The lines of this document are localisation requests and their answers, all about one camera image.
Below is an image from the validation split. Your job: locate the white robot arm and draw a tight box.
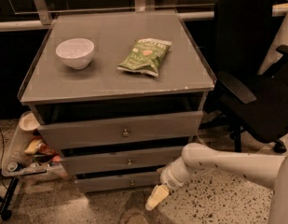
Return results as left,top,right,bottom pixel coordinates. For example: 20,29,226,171
145,143,288,224

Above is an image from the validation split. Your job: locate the black cable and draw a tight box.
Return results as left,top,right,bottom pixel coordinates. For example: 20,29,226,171
0,120,7,203

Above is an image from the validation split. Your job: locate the black office chair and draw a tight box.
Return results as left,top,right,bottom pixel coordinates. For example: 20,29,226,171
204,0,288,153

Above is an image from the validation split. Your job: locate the grey bottom drawer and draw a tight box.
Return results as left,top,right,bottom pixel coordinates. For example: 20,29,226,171
75,170,159,193

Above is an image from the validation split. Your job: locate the grey middle drawer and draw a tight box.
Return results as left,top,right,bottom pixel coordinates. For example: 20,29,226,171
62,146,183,175

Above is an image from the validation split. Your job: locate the grey drawer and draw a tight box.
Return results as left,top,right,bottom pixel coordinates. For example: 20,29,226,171
75,170,159,193
38,111,203,149
62,146,183,175

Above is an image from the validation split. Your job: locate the black stand leg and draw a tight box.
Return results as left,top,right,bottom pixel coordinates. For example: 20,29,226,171
0,177,19,221

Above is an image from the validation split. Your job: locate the green chip bag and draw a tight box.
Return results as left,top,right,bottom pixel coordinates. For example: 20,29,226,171
117,38,171,77

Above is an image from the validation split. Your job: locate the soda can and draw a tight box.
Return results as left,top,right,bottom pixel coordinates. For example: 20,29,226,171
7,161,20,173

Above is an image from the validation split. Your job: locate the grey drawer cabinet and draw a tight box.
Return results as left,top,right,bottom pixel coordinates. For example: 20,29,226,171
19,10,214,180

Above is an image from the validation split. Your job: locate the white ceramic bowl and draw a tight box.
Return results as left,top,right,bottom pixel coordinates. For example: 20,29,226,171
55,38,95,69

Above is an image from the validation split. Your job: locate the red snack packet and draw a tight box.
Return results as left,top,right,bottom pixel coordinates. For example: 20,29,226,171
38,144,57,156

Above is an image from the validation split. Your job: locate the white cup in bin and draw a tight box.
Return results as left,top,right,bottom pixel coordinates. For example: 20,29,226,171
19,112,40,132

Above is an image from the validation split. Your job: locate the yellow snack packet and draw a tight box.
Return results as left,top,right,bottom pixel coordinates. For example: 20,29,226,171
24,139,43,155

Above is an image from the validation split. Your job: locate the metal railing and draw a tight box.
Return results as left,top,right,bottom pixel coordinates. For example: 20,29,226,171
0,0,288,34

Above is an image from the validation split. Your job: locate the grey top drawer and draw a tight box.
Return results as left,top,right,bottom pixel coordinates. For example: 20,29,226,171
38,111,203,149

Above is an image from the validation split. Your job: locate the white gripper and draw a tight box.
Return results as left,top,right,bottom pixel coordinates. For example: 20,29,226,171
145,158,194,211

